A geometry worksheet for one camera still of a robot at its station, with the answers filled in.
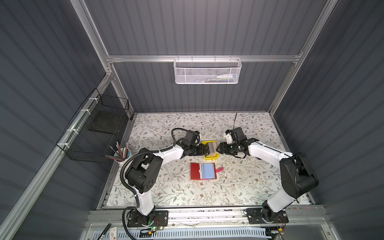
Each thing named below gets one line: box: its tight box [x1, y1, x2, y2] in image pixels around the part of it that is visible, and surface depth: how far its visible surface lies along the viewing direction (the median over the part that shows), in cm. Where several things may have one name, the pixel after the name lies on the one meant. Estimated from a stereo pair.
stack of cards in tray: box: [206, 142, 217, 157], surface depth 96 cm
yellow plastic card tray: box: [201, 140, 220, 160], surface depth 96 cm
